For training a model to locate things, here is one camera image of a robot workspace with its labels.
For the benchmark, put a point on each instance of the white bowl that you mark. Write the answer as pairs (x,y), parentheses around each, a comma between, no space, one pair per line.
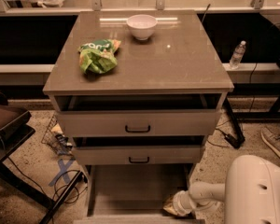
(141,26)

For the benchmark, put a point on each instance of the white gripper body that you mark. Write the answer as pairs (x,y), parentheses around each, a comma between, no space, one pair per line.
(179,202)

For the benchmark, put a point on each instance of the clear plastic water bottle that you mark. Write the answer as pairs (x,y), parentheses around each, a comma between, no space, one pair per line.
(237,55)

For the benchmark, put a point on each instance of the grey three-drawer cabinet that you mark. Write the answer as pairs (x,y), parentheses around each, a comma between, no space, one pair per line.
(177,69)

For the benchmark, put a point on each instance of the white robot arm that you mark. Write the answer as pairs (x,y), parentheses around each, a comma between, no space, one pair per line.
(250,194)

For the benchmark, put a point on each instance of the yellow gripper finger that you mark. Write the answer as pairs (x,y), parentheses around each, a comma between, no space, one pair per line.
(168,206)

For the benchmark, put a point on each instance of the grey drawer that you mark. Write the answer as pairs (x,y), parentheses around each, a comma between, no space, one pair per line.
(137,155)
(137,123)
(134,194)

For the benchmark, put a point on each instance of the green chip bag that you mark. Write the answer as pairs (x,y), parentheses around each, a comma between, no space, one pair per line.
(98,56)

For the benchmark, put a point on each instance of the wire basket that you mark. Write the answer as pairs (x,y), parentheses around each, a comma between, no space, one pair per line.
(54,138)

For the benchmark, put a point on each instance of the black table leg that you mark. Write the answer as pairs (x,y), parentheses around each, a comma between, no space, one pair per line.
(236,127)

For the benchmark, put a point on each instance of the black power adapter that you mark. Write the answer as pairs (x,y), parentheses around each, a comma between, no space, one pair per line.
(230,139)

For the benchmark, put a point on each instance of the grey sneaker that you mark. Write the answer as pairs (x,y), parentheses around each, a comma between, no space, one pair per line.
(272,140)

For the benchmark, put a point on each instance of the black stand on left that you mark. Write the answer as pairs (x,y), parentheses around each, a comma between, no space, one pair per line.
(14,131)

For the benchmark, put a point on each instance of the blue tape cross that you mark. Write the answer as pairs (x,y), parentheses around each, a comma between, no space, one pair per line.
(64,166)

